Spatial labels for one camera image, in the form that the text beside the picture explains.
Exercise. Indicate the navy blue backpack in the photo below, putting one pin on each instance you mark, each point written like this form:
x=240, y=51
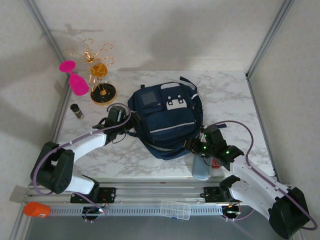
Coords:
x=170, y=122

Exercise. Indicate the aluminium mounting rail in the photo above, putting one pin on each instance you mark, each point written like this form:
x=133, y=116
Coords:
x=160, y=192

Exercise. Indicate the amber wine glass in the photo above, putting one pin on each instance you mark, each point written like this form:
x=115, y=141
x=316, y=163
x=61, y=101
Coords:
x=100, y=70

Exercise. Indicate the pink wine glass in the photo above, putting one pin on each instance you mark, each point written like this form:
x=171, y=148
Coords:
x=78, y=85

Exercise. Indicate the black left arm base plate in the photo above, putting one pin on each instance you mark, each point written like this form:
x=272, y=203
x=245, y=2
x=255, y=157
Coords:
x=110, y=193

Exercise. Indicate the red booklet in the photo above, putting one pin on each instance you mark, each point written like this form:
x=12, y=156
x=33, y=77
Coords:
x=215, y=164

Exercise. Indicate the aluminium side rail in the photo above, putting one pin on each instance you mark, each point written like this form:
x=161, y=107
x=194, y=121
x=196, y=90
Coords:
x=56, y=130
x=265, y=130

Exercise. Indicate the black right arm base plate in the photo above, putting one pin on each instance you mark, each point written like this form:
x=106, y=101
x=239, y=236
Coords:
x=210, y=195

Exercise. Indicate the clear plastic organiser box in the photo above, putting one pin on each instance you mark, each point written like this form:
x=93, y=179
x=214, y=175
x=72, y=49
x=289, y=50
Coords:
x=175, y=210

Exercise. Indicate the grey-blue pencil case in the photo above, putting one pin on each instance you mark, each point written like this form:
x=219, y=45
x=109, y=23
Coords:
x=200, y=171

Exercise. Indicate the orange plastic cup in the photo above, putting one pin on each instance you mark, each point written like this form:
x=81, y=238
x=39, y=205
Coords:
x=36, y=209

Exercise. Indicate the aluminium frame post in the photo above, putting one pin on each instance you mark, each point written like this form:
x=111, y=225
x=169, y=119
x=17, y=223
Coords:
x=45, y=27
x=270, y=37

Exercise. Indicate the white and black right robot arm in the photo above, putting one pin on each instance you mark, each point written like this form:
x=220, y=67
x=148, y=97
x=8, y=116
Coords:
x=260, y=185

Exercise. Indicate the white marble board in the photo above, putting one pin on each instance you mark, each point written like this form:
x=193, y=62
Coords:
x=225, y=100

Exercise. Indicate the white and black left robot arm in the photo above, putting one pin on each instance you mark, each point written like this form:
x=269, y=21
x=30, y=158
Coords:
x=87, y=145

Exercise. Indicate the small spice jar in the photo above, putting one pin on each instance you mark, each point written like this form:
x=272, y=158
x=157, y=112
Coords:
x=77, y=111

